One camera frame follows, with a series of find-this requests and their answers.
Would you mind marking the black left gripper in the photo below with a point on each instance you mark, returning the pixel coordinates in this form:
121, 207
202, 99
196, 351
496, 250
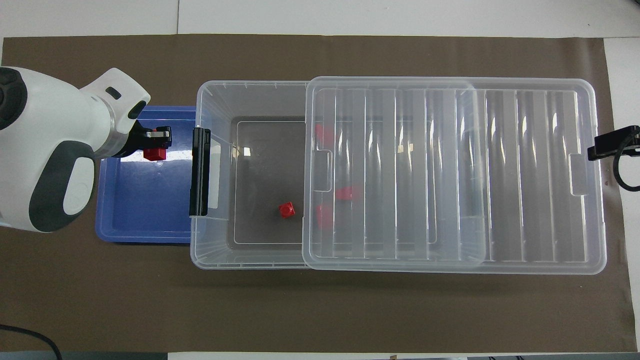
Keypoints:
135, 142

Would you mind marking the brown table mat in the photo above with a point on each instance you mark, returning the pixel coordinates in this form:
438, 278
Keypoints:
300, 310

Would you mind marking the red block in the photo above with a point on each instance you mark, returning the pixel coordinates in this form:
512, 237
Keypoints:
287, 210
345, 193
324, 135
155, 154
324, 216

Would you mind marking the clear ribbed plastic lid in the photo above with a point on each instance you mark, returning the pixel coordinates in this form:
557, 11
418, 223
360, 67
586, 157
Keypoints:
500, 175

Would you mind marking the blue plastic tray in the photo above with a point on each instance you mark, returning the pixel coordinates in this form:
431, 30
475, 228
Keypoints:
145, 200

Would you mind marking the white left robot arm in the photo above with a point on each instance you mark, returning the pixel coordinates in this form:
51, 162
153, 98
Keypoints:
50, 130

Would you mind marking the clear plastic storage box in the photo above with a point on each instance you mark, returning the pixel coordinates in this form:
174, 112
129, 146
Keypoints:
260, 150

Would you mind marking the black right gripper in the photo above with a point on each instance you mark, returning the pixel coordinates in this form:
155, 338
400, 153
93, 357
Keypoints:
632, 139

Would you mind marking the black box latch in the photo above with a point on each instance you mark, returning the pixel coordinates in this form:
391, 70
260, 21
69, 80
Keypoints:
200, 170

